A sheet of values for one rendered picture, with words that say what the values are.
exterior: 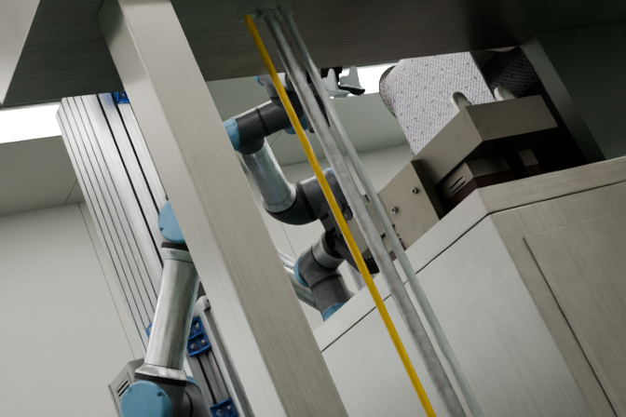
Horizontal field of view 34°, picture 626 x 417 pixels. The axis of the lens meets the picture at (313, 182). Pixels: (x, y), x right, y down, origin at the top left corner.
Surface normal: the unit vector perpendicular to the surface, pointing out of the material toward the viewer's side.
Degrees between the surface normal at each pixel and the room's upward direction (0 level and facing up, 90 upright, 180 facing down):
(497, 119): 90
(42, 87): 180
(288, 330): 90
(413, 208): 90
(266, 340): 90
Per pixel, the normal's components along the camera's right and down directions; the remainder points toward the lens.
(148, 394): -0.31, -0.10
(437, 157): -0.81, 0.15
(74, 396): 0.43, -0.49
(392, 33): 0.39, 0.86
